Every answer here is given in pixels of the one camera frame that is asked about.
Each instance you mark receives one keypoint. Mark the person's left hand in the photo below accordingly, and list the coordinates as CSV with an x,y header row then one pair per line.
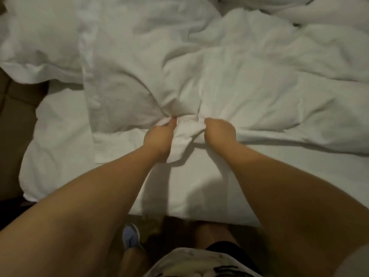
x,y
160,141

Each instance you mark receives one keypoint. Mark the person's right hand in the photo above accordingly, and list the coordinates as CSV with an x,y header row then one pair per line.
x,y
220,134

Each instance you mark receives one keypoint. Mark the white bed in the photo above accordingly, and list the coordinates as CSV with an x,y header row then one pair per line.
x,y
190,193

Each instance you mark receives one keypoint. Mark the white duvet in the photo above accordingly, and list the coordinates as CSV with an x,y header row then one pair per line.
x,y
242,77

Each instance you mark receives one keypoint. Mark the white pillow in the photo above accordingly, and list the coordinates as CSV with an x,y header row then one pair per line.
x,y
40,37

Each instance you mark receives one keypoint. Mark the person's right forearm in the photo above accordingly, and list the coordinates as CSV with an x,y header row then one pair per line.
x,y
305,204

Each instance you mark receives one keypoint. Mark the person's left forearm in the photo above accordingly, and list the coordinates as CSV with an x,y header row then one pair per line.
x,y
75,222

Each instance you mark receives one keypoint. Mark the person's right leg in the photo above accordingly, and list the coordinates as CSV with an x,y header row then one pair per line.
x,y
213,232

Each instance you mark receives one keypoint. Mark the person's leg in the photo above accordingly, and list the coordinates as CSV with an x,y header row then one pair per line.
x,y
134,263
213,232

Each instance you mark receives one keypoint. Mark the person's left dark sneaker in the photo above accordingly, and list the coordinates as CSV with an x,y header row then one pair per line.
x,y
131,235

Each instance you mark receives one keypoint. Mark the person's white printed shirt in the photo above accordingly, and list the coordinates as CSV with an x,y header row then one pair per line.
x,y
190,262

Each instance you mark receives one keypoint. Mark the person's left leg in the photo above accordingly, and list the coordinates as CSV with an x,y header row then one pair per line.
x,y
134,263

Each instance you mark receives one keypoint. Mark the tan padded headboard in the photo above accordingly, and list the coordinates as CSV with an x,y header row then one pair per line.
x,y
17,129

